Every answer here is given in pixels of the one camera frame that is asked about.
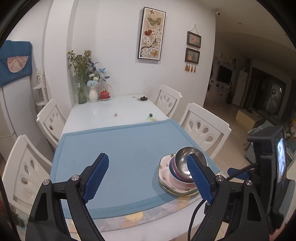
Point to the white ceramic vase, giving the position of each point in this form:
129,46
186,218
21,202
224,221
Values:
93,95

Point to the round sunflower ceramic plate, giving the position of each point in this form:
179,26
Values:
189,193

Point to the tall butterfly wall picture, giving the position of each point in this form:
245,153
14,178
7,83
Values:
151,34

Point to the light blue table mat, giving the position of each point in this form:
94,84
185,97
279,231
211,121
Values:
131,182

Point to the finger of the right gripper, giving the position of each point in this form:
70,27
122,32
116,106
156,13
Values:
241,174

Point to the wall television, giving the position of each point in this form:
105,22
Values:
224,75

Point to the small framed picture pair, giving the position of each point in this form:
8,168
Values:
192,53

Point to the blue cloth fridge cover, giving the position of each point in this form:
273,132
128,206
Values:
16,61

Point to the white chair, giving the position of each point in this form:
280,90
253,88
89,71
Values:
51,121
205,128
167,100
24,173

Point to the small octagonal forest plate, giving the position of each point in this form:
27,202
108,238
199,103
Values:
164,162

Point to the large octagonal forest plate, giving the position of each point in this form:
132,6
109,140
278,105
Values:
163,184

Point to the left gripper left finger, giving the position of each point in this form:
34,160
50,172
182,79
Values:
47,220

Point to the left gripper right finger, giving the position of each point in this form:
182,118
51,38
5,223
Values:
222,201

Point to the blue steel bowl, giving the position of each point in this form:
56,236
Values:
175,174

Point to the green glass vase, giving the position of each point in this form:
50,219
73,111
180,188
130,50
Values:
81,95

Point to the white chair far left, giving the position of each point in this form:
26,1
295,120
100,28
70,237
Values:
51,121

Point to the white refrigerator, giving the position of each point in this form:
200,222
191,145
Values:
18,116

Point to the white chair near left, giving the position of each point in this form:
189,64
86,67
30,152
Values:
24,173

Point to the magenta steel bowl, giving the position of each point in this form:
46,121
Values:
184,157

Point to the small black lid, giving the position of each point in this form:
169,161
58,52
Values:
143,98

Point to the pink ceramic bowl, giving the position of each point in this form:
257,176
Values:
166,176

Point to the white chair far right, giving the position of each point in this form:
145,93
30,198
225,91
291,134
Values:
167,100

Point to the white chair near right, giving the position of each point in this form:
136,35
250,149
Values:
205,128

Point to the red lidded teacup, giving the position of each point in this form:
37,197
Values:
104,95

